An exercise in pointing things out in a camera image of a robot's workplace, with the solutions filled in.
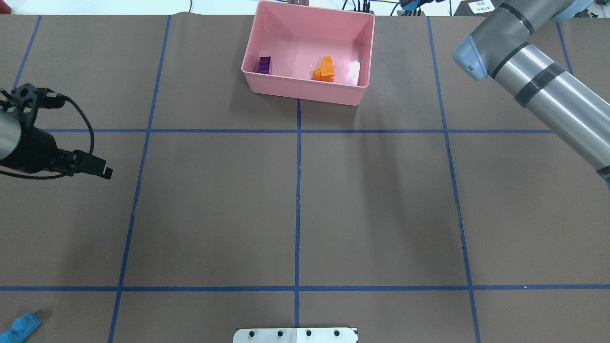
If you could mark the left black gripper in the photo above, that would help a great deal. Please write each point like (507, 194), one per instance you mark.
(35, 148)

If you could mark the blue block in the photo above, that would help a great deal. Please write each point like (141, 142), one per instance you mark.
(21, 329)

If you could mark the purple block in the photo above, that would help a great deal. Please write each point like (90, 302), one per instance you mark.
(264, 65)

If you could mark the pink plastic box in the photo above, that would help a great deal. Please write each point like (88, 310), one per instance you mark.
(297, 38)

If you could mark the orange block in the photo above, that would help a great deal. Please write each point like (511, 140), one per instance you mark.
(325, 72)

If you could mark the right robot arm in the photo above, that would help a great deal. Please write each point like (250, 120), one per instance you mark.
(500, 48)

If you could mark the white label in box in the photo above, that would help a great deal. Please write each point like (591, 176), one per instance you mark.
(353, 73)

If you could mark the blue tape line lengthwise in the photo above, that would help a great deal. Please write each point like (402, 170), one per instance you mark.
(298, 212)

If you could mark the white camera stand base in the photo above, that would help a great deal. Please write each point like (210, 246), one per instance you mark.
(297, 335)

